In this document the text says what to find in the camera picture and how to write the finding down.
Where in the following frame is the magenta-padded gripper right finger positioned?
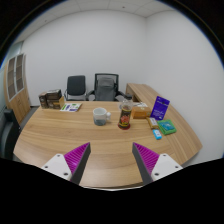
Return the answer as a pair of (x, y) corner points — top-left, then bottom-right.
(131, 142), (184, 186)

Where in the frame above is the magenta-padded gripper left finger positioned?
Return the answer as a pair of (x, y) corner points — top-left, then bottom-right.
(40, 142), (92, 186)

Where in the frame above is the clear bottle with black cap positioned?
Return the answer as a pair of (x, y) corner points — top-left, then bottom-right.
(117, 98), (134, 130)

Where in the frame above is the small blue and white object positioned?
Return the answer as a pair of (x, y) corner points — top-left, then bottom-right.
(152, 129), (163, 141)

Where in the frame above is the green cloth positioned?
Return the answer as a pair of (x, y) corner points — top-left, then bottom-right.
(156, 119), (178, 136)

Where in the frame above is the blue card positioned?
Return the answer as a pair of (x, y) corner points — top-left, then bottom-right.
(159, 121), (174, 132)

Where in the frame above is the purple package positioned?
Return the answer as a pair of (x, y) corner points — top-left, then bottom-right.
(149, 95), (171, 121)

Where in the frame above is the brown cardboard box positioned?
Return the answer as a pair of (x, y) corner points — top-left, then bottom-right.
(130, 103), (152, 120)

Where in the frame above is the white and green leaflet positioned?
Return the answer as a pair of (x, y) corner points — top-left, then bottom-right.
(59, 102), (83, 113)

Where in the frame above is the light wooden box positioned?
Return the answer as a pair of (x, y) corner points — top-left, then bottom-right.
(47, 96), (66, 110)

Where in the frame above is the white and grey mug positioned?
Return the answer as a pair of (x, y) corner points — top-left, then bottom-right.
(92, 106), (112, 127)

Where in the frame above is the small brown box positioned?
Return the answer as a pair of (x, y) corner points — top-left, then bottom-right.
(38, 92), (48, 109)

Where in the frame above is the dark brown box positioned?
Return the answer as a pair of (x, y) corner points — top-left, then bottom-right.
(45, 88), (63, 102)

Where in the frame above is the wooden cabinet with glass doors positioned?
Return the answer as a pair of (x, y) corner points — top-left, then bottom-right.
(3, 53), (32, 124)

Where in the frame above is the wooden side desk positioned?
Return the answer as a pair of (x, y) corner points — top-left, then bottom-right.
(125, 82), (158, 104)

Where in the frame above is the black office chair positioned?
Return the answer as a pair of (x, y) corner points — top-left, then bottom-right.
(63, 75), (88, 102)

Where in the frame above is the mesh office chair with jacket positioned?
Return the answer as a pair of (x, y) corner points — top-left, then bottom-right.
(86, 72), (133, 102)

